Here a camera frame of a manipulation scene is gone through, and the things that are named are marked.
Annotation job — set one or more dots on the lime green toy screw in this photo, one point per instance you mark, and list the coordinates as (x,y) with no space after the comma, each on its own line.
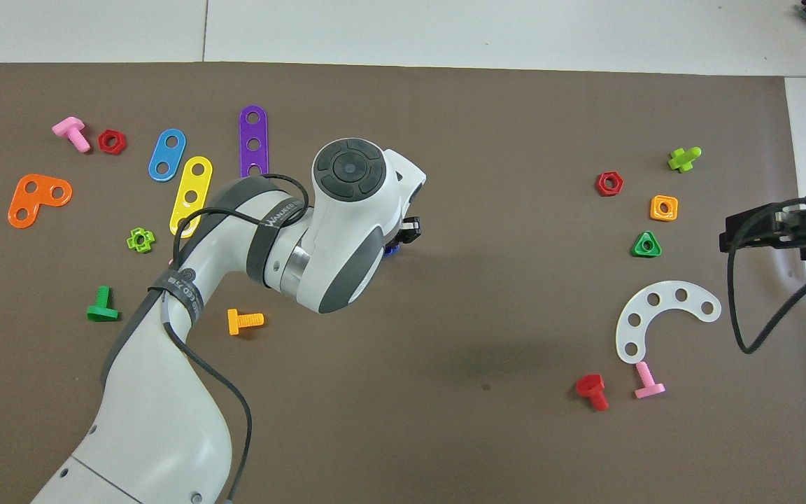
(683,161)

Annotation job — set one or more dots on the orange square toy nut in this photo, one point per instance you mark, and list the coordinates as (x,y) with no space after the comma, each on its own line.
(655,208)

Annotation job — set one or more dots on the red hex toy nut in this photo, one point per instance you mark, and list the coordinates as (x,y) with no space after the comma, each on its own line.
(103,142)
(600,183)

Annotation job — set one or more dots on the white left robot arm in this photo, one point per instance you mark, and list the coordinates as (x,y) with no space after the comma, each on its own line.
(165,392)

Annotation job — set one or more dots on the orange heart hole plate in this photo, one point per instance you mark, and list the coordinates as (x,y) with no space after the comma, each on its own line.
(36,199)

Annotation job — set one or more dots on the blue toy screw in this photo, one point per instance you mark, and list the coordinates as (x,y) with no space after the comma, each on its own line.
(391,250)

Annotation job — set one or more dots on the red toy screw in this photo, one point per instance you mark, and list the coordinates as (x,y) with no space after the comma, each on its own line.
(590,385)

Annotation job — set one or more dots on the white curved hole plate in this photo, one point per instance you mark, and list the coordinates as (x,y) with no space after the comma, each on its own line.
(667,294)

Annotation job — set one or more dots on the blue two-hole strip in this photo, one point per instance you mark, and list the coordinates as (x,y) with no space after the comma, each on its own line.
(166,155)

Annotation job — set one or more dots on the yellow three-hole strip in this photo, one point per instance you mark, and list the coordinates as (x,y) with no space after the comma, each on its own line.
(195,183)

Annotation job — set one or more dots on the pink toy screw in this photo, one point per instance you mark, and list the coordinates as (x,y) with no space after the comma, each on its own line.
(648,383)
(71,128)

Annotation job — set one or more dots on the brown table mat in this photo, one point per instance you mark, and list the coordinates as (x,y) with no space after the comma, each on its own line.
(487,210)

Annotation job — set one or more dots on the dark green toy screw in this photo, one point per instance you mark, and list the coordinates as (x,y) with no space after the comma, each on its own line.
(102,308)

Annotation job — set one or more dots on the green triangle toy nut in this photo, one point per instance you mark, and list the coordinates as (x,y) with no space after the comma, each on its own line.
(637,250)

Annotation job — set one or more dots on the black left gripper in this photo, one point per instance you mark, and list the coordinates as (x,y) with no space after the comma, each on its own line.
(410,229)

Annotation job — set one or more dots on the purple four-hole strip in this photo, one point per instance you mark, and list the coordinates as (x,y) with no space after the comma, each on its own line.
(253,131)

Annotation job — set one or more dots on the orange toy screw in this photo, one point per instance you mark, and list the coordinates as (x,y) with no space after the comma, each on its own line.
(242,322)

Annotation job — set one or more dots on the lime flower toy nut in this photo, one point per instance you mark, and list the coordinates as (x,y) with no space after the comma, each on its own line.
(131,241)

